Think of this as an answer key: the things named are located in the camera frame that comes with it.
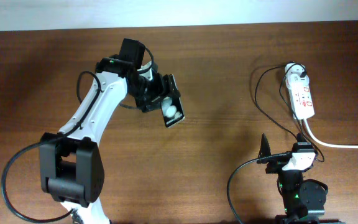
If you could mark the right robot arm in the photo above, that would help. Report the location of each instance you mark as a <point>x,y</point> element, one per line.
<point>303,200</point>

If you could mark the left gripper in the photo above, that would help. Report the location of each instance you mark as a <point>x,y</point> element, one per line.
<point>158,81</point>

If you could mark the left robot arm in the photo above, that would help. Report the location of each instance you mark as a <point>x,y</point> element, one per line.
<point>71,169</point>

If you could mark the white power strip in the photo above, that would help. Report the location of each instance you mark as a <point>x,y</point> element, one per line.
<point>301,101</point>

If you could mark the black smartphone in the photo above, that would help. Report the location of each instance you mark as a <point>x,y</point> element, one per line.
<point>172,111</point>

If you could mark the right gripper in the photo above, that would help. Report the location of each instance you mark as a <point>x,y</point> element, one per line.
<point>275,165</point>

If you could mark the white charger plug adapter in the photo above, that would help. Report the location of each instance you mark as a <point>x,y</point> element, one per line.
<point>296,75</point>

